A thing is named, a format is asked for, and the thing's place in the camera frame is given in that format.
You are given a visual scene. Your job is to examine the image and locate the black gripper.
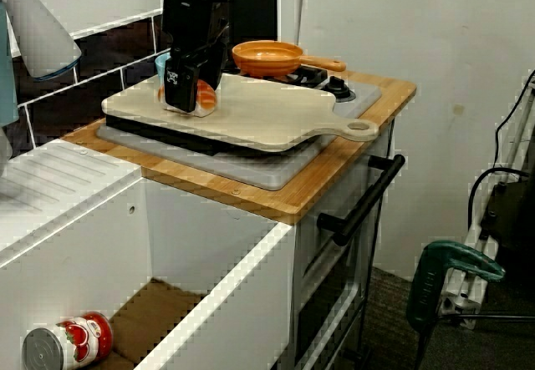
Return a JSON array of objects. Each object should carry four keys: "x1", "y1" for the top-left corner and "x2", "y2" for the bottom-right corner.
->
[{"x1": 161, "y1": 0, "x2": 232, "y2": 114}]

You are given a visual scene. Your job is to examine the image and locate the salmon sushi toy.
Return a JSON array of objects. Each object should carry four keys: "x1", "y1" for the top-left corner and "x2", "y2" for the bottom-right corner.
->
[{"x1": 157, "y1": 78, "x2": 218, "y2": 119}]

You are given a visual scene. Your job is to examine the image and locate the orange toy frying pan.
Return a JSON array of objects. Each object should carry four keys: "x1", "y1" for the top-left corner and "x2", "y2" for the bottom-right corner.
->
[{"x1": 232, "y1": 40, "x2": 348, "y2": 77}]

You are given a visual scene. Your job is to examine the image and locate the tomato soup can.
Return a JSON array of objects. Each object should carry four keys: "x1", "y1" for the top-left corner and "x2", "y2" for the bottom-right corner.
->
[{"x1": 21, "y1": 311, "x2": 114, "y2": 370}]

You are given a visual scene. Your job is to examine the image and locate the light blue bowl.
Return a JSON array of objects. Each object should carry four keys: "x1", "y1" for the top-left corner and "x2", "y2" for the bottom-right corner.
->
[{"x1": 155, "y1": 52, "x2": 172, "y2": 83}]

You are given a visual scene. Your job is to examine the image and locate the black stove burner grate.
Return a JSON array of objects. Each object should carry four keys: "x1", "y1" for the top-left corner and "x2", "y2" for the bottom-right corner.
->
[
  {"x1": 292, "y1": 64, "x2": 329, "y2": 89},
  {"x1": 104, "y1": 113, "x2": 323, "y2": 158}
]

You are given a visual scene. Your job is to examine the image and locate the dark tile backsplash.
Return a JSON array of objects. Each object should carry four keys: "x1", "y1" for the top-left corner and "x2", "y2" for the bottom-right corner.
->
[{"x1": 8, "y1": 0, "x2": 231, "y2": 158}]

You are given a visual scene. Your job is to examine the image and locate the grey stove top panel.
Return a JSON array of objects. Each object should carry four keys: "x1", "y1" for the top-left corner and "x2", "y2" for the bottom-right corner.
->
[{"x1": 95, "y1": 78, "x2": 382, "y2": 191}]

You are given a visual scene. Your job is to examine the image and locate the black stove knob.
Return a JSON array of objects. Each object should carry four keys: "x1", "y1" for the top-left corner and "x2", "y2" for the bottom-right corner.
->
[{"x1": 319, "y1": 75, "x2": 356, "y2": 104}]

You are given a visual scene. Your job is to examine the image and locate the white cone with blue rim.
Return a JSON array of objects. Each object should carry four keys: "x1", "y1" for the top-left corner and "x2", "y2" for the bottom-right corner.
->
[{"x1": 0, "y1": 0, "x2": 83, "y2": 82}]

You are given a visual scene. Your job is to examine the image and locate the teal box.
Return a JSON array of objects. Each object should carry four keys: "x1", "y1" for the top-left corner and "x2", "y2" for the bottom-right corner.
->
[{"x1": 0, "y1": 2, "x2": 20, "y2": 127}]

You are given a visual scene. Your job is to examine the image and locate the white sink unit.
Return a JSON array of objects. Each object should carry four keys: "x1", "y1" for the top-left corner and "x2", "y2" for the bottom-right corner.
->
[{"x1": 0, "y1": 138, "x2": 298, "y2": 370}]

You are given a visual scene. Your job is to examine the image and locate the white oven door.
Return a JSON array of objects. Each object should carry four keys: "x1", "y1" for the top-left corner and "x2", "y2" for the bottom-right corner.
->
[{"x1": 294, "y1": 135, "x2": 396, "y2": 367}]

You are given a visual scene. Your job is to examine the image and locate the green clamp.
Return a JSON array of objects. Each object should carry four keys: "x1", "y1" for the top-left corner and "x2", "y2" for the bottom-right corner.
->
[{"x1": 405, "y1": 240, "x2": 507, "y2": 342}]

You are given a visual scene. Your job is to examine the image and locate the dark equipment box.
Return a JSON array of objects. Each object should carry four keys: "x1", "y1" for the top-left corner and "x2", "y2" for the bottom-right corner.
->
[{"x1": 480, "y1": 177, "x2": 535, "y2": 279}]

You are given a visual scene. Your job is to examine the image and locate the wooden cutting board with handle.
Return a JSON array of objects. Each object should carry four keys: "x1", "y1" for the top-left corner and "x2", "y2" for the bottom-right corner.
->
[{"x1": 101, "y1": 72, "x2": 380, "y2": 153}]

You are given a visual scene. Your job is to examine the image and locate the black oven door handle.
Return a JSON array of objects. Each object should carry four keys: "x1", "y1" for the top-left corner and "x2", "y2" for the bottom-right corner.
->
[{"x1": 316, "y1": 154, "x2": 406, "y2": 247}]

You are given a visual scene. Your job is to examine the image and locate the black cable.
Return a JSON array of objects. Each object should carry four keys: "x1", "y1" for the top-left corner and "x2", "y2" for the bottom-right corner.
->
[
  {"x1": 494, "y1": 68, "x2": 535, "y2": 170},
  {"x1": 417, "y1": 312, "x2": 535, "y2": 370},
  {"x1": 466, "y1": 167, "x2": 532, "y2": 237}
]

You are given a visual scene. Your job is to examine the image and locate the aluminium extrusion frame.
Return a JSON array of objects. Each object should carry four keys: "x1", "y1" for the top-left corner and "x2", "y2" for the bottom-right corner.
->
[{"x1": 438, "y1": 81, "x2": 535, "y2": 332}]

